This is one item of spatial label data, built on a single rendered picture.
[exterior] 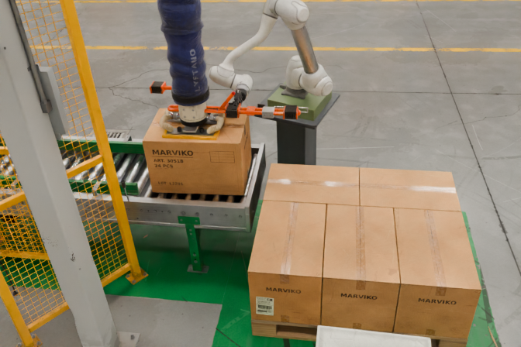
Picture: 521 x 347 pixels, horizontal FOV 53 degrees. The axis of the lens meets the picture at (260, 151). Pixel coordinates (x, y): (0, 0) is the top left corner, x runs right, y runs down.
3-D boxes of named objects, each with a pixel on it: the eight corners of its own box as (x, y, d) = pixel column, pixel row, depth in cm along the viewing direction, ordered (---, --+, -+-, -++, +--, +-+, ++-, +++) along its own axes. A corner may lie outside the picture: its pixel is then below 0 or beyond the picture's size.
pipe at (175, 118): (162, 131, 319) (160, 123, 316) (173, 111, 339) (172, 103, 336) (217, 133, 314) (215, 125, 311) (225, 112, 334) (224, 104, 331)
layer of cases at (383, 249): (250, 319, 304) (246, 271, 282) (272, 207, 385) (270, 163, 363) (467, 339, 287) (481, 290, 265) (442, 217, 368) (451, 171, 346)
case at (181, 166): (152, 192, 340) (141, 141, 317) (167, 156, 373) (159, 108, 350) (244, 195, 333) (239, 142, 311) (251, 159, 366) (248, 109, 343)
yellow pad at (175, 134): (162, 138, 319) (160, 131, 316) (167, 129, 327) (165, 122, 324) (216, 140, 315) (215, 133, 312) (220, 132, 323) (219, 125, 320)
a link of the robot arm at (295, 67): (298, 77, 389) (299, 49, 377) (315, 87, 377) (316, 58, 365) (281, 84, 381) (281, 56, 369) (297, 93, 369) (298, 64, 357)
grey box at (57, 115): (23, 132, 231) (1, 70, 214) (29, 125, 235) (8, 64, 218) (66, 134, 228) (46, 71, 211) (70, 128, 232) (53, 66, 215)
